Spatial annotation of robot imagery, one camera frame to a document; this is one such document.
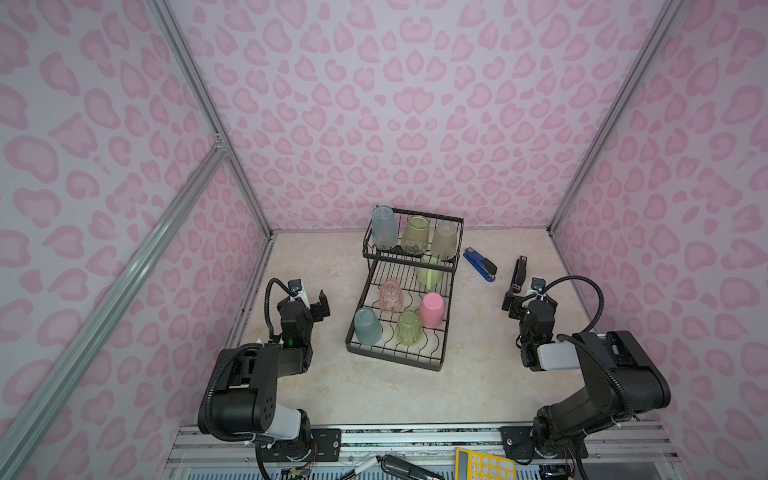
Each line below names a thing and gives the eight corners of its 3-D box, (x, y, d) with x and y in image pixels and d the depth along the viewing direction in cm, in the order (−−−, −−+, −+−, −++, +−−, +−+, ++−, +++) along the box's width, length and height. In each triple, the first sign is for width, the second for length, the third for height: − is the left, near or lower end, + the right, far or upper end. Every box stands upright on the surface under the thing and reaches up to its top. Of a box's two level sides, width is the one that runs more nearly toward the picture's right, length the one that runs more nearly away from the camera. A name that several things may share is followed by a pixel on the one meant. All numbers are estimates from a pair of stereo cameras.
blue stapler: (490, 283, 107) (493, 274, 103) (463, 257, 115) (465, 249, 111) (498, 277, 108) (502, 269, 105) (471, 253, 116) (474, 244, 112)
